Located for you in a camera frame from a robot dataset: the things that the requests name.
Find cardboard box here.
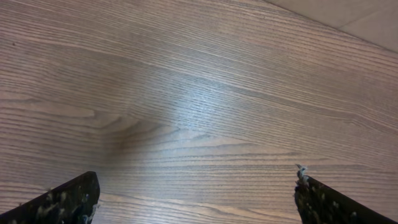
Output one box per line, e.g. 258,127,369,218
267,0,397,52

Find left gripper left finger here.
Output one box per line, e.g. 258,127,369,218
1,171,100,224

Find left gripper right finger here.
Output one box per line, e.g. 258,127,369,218
294,165,397,224

